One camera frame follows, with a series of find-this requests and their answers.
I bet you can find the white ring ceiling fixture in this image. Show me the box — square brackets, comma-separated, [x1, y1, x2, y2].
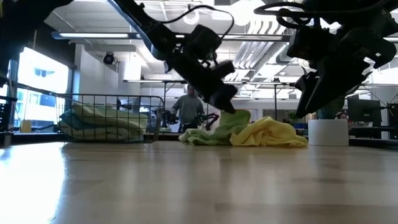
[182, 9, 200, 26]

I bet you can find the pale green microfiber towel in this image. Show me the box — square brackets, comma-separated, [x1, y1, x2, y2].
[70, 102, 149, 129]

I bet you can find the lime green microfiber towel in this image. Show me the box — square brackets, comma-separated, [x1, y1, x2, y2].
[178, 109, 252, 146]

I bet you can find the long ceiling light fixture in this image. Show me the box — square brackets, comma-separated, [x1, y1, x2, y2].
[51, 30, 398, 43]

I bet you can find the tall black desk frame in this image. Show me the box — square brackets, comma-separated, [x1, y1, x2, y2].
[163, 80, 296, 134]

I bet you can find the wire mesh basket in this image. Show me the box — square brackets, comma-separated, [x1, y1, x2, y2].
[51, 92, 165, 144]

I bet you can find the yellow microfiber towel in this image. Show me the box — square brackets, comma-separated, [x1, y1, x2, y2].
[229, 116, 308, 147]

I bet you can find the yellow container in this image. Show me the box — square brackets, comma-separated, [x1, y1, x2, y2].
[20, 119, 32, 134]

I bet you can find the silver ceiling duct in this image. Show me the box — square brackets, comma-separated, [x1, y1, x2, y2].
[275, 42, 299, 65]

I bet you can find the green office plant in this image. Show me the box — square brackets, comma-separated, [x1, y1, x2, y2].
[285, 111, 301, 124]

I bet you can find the black aluminium table frame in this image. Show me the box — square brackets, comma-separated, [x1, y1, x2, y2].
[12, 133, 398, 148]

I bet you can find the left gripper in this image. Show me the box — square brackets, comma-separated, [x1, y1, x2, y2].
[164, 54, 239, 113]

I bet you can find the black computer monitor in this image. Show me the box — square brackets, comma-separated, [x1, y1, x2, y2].
[347, 99, 382, 127]
[388, 104, 398, 139]

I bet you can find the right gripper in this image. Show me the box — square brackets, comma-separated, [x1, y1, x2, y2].
[287, 18, 397, 119]

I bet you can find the snake plant in white pot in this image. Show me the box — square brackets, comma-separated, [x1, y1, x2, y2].
[307, 95, 349, 147]

